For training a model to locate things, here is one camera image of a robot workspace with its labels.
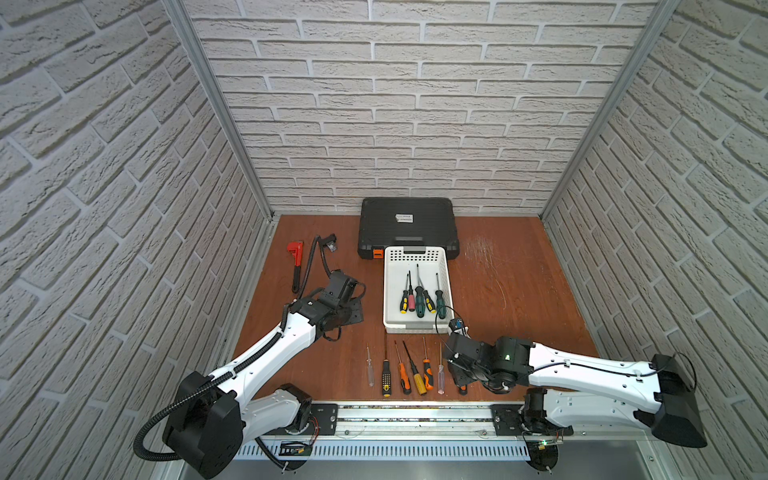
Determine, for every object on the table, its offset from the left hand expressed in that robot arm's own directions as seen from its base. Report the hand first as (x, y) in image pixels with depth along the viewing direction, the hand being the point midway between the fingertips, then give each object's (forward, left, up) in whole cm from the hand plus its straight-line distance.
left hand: (357, 306), depth 83 cm
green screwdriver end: (+3, -26, -7) cm, 27 cm away
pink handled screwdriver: (+7, -17, -8) cm, 20 cm away
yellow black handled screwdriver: (-19, -17, -8) cm, 27 cm away
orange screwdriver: (-21, -28, -8) cm, 36 cm away
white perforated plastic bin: (+21, -13, -8) cm, 26 cm away
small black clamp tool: (+31, +12, -8) cm, 34 cm away
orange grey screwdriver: (-17, -13, -9) cm, 23 cm away
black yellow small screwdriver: (+4, -14, -7) cm, 16 cm away
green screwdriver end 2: (+6, -20, -8) cm, 22 cm away
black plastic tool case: (+36, -17, -3) cm, 40 cm away
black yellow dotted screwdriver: (-17, -8, -8) cm, 20 cm away
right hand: (-17, -26, -3) cm, 31 cm away
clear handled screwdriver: (-17, -23, -8) cm, 30 cm away
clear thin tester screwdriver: (-15, -3, -9) cm, 18 cm away
